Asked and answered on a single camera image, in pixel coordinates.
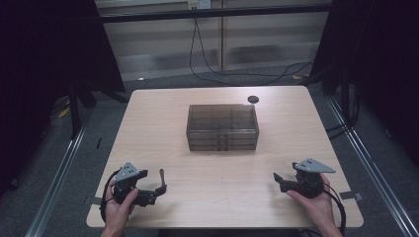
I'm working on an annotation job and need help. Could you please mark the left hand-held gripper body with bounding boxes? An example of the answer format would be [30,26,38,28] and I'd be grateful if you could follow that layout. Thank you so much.
[113,161,157,207]

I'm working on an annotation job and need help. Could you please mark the black horizontal bar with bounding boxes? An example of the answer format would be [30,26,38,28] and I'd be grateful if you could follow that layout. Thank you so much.
[99,3,333,24]

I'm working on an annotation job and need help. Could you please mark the smoky transparent drawer cabinet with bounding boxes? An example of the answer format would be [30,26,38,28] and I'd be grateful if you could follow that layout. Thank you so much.
[186,104,260,152]

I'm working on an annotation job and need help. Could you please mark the black metal stand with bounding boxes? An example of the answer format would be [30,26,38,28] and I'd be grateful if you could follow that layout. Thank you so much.
[67,82,83,140]
[340,65,353,127]

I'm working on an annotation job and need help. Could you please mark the person's right hand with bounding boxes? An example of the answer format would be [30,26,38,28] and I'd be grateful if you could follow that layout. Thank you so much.
[286,174,337,229]

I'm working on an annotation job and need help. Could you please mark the black curtain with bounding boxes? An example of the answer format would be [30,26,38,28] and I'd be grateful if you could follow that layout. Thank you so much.
[309,0,419,166]
[0,0,126,198]

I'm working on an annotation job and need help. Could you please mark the person's left hand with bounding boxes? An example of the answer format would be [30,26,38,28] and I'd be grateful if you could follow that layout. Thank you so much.
[104,182,139,230]

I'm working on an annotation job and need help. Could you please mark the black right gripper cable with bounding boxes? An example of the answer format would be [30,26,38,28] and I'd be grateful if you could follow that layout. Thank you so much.
[320,182,348,237]

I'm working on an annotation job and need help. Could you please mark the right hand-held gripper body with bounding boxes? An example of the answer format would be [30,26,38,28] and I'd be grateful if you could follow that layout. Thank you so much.
[280,158,337,199]

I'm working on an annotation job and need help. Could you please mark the aluminium floor rail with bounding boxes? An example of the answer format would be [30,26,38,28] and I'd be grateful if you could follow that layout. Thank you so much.
[325,97,419,237]
[24,126,89,237]

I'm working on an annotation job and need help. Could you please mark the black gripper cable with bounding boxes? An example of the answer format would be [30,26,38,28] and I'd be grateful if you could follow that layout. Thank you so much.
[320,182,348,237]
[99,167,123,223]

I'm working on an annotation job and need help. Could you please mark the black floor cable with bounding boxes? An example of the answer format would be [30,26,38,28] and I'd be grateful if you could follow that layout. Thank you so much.
[194,18,315,78]
[189,18,314,87]

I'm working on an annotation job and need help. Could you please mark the white wall socket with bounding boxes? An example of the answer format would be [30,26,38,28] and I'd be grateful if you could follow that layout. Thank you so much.
[187,0,211,10]

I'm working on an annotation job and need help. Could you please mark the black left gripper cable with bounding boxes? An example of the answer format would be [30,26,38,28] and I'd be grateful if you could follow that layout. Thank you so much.
[99,167,123,223]

